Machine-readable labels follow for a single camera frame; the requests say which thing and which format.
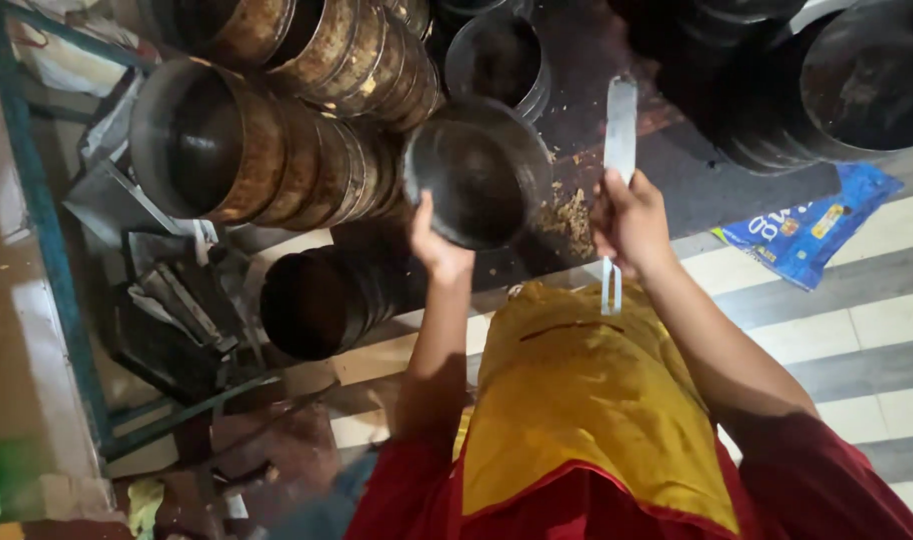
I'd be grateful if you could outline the stack of large dark pans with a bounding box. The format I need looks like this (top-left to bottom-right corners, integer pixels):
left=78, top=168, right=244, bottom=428
left=692, top=0, right=913, bottom=178

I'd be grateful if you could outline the yellow apron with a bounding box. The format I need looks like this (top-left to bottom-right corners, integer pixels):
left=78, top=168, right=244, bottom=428
left=452, top=280, right=743, bottom=537

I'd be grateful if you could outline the dark round cake pan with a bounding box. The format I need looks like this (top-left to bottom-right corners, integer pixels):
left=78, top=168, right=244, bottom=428
left=401, top=96, right=556, bottom=253

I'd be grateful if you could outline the stack of small steel pans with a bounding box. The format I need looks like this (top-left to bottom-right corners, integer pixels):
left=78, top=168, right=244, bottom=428
left=443, top=10, right=554, bottom=123

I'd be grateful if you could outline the teal metal rack frame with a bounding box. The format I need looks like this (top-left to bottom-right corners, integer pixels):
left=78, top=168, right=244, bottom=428
left=0, top=0, right=287, bottom=462

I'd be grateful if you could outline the heap of metal trays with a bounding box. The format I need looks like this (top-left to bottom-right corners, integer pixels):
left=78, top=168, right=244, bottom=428
left=62, top=156, right=279, bottom=406

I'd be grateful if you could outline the pile of brown crumbs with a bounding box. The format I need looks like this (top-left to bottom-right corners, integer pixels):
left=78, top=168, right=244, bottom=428
left=533, top=180, right=597, bottom=261

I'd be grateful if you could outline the red shirt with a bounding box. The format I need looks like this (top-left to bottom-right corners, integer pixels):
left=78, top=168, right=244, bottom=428
left=342, top=408, right=913, bottom=540

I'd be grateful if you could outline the stack of large rusty pans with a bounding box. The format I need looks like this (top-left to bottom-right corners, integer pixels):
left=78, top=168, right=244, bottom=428
left=128, top=57, right=414, bottom=232

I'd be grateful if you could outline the person's right hand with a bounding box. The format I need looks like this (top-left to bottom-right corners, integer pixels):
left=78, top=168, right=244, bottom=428
left=589, top=168, right=680, bottom=283

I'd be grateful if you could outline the metal scraper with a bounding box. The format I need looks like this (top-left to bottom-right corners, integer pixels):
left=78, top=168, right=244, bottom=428
left=600, top=74, right=640, bottom=317

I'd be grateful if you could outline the stack of black pans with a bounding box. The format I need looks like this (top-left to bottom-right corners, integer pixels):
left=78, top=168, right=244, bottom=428
left=259, top=241, right=431, bottom=363

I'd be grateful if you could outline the blue plastic packet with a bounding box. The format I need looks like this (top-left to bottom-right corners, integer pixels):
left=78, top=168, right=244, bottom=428
left=710, top=162, right=906, bottom=292

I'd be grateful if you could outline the person's left hand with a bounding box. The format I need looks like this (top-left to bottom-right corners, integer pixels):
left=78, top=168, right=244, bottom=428
left=410, top=189, right=477, bottom=285

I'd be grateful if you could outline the stack of rusty crusted pans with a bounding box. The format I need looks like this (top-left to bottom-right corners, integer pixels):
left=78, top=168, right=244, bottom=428
left=137, top=0, right=449, bottom=135

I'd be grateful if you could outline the white plastic bag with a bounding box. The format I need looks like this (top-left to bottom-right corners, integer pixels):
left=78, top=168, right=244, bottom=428
left=9, top=0, right=159, bottom=100

